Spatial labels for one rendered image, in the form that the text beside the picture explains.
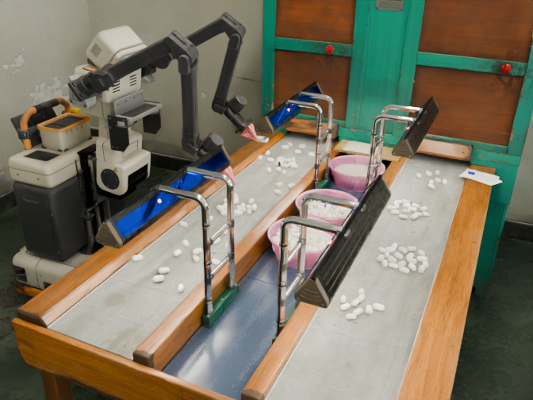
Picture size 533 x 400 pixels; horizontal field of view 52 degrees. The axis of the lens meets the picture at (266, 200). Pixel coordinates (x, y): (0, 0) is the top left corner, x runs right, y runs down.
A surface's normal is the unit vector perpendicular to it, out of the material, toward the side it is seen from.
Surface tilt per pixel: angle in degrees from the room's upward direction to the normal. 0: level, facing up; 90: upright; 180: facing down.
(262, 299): 0
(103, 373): 90
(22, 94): 90
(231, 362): 0
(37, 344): 90
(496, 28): 90
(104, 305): 0
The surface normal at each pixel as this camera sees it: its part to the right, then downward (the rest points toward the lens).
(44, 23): 0.92, 0.19
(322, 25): -0.41, 0.40
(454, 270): 0.02, -0.89
